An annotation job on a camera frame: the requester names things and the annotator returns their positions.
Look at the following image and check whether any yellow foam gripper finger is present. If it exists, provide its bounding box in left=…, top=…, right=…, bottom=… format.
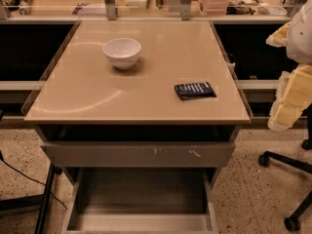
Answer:
left=267, top=64, right=312, bottom=132
left=266, top=22, right=290, bottom=48

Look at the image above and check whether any blue rxbar blueberry packet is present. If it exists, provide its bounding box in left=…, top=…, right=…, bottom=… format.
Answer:
left=174, top=82, right=216, bottom=99

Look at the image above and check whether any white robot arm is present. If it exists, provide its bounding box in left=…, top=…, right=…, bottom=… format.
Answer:
left=266, top=0, right=312, bottom=132

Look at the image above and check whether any grey open middle drawer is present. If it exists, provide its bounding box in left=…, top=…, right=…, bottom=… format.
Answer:
left=61, top=168, right=218, bottom=234

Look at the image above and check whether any grey top drawer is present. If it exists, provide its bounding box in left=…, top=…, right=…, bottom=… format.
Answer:
left=40, top=127, right=240, bottom=168

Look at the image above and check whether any black office chair base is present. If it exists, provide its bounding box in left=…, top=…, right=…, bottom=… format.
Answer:
left=257, top=103, right=312, bottom=232

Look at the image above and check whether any white ceramic bowl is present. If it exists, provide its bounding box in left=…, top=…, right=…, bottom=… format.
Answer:
left=102, top=38, right=141, bottom=70

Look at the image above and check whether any black metal stand leg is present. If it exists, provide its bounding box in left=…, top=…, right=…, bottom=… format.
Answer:
left=0, top=164, right=61, bottom=234

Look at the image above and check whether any grey metal post right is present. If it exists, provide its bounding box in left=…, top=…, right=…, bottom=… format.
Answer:
left=180, top=0, right=192, bottom=20

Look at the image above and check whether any grey metal post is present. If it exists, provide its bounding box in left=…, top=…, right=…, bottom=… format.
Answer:
left=104, top=0, right=117, bottom=20
left=180, top=0, right=192, bottom=20

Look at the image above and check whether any grey metal post left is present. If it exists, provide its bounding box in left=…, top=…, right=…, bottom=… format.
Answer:
left=104, top=0, right=117, bottom=20

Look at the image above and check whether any black floor cable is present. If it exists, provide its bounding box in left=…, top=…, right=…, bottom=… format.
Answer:
left=0, top=149, right=68, bottom=211

